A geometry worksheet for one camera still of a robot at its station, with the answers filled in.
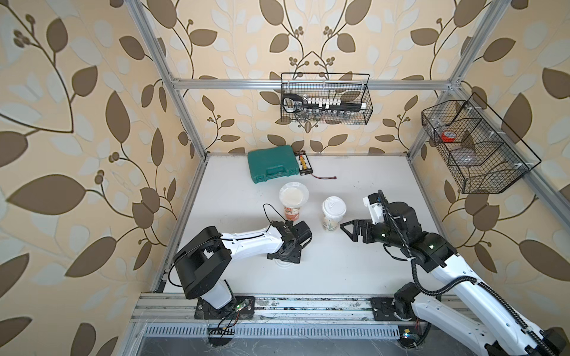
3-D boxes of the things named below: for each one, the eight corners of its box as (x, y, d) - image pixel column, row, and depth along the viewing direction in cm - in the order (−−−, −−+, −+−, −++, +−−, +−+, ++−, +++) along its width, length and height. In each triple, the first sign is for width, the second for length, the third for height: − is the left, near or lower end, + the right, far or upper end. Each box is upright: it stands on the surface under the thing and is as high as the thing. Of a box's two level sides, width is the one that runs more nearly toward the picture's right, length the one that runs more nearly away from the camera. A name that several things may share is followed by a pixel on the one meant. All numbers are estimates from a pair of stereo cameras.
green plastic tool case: (253, 185, 110) (251, 178, 106) (247, 156, 124) (246, 149, 120) (301, 175, 114) (301, 168, 110) (290, 148, 128) (290, 141, 124)
